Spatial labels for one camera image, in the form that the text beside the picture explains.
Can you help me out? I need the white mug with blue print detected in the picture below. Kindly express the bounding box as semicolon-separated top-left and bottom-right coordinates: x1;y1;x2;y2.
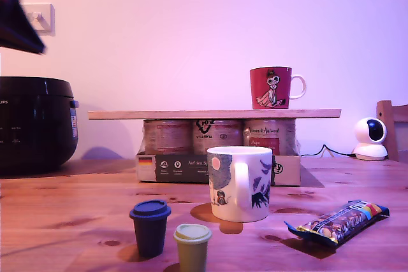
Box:
206;146;274;223

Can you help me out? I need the small dark blue lidded cup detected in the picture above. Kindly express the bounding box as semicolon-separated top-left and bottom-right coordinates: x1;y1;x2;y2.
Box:
129;199;171;258

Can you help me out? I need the small yellow lidded cup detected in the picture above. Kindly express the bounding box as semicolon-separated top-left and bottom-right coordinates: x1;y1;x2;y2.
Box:
173;223;213;272

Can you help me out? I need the black rice cooker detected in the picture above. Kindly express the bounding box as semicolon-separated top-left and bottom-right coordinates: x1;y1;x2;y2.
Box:
0;76;79;176

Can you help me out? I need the jar with red label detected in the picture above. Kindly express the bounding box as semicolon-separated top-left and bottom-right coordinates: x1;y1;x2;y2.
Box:
143;119;193;155

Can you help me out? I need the light wooden board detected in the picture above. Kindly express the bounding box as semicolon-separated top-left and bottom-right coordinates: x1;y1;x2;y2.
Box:
88;109;342;120

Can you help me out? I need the cardboard tray with dark print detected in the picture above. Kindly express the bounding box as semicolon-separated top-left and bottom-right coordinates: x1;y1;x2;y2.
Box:
136;149;302;187

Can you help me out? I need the jar with fox logo label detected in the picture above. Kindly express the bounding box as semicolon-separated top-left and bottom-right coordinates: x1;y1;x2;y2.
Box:
192;119;244;155

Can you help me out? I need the red mug with cartoon figure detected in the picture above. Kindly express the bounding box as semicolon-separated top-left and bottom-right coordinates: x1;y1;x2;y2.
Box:
249;66;307;110

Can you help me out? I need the jar with script label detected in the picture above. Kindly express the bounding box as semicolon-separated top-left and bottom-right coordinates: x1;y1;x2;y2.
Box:
244;119;298;157

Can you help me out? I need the nut snack bar in wrapper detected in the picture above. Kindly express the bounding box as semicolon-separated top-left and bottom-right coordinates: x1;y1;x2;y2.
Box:
284;199;391;248

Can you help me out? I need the white wall light switch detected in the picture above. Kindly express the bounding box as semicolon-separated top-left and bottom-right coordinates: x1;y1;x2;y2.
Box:
20;3;55;37

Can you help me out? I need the black camera cable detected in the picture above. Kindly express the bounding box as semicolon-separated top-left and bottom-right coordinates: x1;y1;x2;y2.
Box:
301;144;355;159

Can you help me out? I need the white round security camera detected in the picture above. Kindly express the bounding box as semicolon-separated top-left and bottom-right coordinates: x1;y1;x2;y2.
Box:
352;117;388;161

